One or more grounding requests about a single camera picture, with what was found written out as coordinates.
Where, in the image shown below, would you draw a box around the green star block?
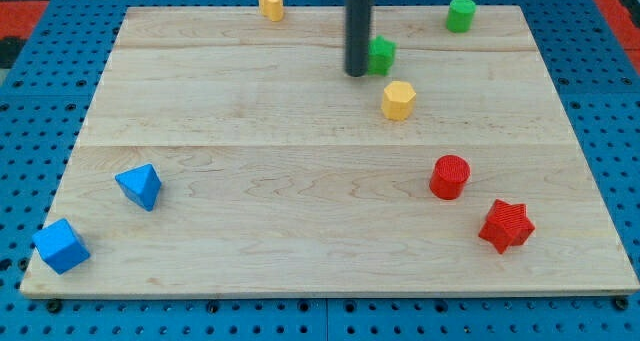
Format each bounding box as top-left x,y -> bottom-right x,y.
367,35 -> 396,76

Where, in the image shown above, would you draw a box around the yellow hexagon block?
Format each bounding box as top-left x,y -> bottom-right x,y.
381,81 -> 417,121

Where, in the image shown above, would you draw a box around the blue cube block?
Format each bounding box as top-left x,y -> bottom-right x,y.
32,218 -> 91,274

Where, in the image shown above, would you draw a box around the green cylinder block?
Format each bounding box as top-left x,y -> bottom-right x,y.
445,0 -> 476,33

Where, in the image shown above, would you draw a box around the wooden board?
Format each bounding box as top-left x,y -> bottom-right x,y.
21,6 -> 639,299

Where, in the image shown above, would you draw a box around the blue triangle block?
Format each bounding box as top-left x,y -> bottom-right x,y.
114,163 -> 162,212

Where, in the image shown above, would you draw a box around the yellow heart block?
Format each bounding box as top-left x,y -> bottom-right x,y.
258,0 -> 284,22

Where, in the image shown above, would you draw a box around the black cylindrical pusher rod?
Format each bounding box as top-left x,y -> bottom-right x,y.
344,0 -> 373,77

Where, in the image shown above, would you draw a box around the red cylinder block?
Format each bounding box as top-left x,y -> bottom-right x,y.
429,155 -> 471,200

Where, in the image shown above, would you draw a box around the red star block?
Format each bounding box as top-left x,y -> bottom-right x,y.
478,199 -> 535,254

